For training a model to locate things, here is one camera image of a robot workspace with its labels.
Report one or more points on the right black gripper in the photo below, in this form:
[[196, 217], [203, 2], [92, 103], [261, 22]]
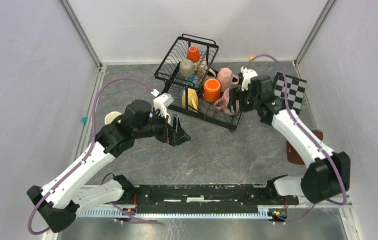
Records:
[[235, 94]]

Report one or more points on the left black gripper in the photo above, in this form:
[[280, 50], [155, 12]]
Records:
[[174, 136]]

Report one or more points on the pink speckled mug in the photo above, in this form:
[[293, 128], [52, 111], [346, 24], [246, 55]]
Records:
[[222, 104]]

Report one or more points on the pink faceted mug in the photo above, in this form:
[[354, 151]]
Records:
[[227, 78]]

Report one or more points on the yellow mug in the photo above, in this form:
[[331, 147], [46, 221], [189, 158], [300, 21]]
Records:
[[189, 99]]

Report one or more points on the yellow-green faceted mug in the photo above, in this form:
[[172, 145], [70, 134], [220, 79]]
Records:
[[112, 118]]

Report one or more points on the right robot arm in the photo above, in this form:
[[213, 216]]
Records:
[[327, 172]]

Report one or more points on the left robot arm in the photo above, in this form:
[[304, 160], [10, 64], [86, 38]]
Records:
[[60, 201]]

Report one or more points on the orange cup lower rack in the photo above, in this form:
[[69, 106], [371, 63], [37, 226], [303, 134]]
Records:
[[212, 90]]

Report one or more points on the orange cup rack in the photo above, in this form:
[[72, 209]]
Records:
[[193, 54], [212, 90]]

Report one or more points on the orange cup top rack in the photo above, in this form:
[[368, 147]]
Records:
[[193, 54]]

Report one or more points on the white patterned mug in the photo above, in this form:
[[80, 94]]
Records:
[[204, 72]]

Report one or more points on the blue ribbed mug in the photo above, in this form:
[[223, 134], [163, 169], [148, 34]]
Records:
[[192, 82]]

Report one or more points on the beige grey mug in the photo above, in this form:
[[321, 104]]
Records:
[[188, 68]]

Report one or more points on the checkerboard calibration board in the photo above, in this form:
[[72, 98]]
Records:
[[295, 90]]

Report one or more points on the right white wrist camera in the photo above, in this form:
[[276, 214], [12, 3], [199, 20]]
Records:
[[247, 75]]

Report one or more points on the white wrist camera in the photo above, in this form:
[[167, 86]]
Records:
[[247, 75], [161, 102]]

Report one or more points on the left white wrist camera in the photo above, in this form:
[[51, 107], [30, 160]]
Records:
[[161, 102]]

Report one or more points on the black wire dish rack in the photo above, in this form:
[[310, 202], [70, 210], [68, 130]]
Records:
[[176, 84]]

